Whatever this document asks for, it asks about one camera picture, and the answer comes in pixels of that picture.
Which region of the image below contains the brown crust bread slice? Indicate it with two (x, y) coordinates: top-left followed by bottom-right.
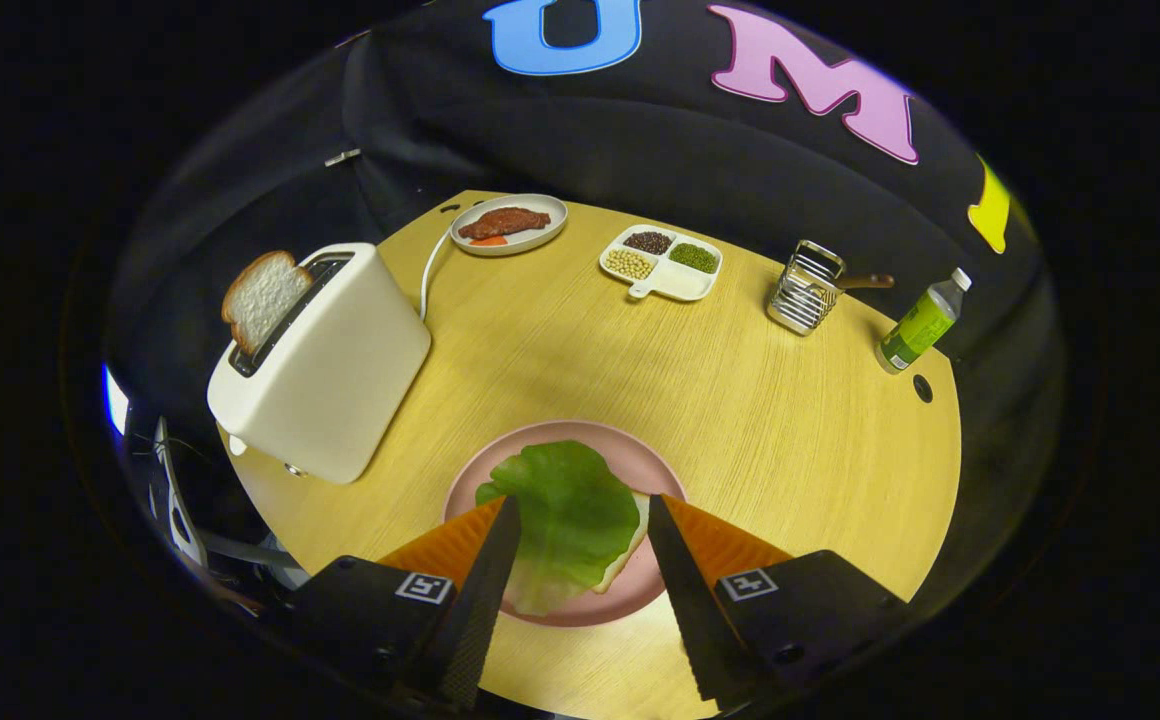
(221, 250), (314, 357)

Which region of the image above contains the white toaster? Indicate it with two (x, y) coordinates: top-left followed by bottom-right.
(207, 243), (433, 486)

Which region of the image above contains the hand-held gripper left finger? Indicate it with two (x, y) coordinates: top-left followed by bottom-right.
(285, 495), (523, 711)

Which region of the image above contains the metal wire rack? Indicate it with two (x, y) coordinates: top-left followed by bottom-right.
(766, 239), (847, 336)

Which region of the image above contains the green lettuce leaf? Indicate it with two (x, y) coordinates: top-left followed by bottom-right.
(475, 440), (643, 616)

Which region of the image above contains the white toaster cable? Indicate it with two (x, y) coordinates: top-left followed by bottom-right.
(419, 228), (456, 321)

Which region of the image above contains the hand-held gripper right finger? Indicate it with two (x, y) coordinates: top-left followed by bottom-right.
(646, 492), (909, 704)

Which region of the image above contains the white divided dish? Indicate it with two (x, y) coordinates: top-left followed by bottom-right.
(599, 224), (724, 302)

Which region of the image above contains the red-brown meat slice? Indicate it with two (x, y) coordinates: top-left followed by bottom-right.
(458, 207), (552, 242)

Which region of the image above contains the green label plastic bottle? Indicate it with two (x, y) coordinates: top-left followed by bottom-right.
(876, 267), (973, 375)

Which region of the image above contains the pink round plate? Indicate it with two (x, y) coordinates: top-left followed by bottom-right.
(442, 420), (689, 629)

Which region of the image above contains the round grey plate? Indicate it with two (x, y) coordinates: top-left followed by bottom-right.
(450, 194), (569, 257)

